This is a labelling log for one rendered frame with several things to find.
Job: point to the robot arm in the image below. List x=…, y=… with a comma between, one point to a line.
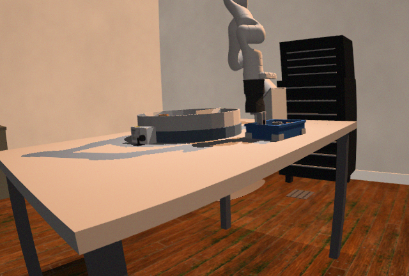
x=240, y=35

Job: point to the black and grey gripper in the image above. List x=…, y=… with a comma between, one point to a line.
x=254, y=88

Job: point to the blue crate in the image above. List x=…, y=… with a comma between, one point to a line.
x=275, y=132

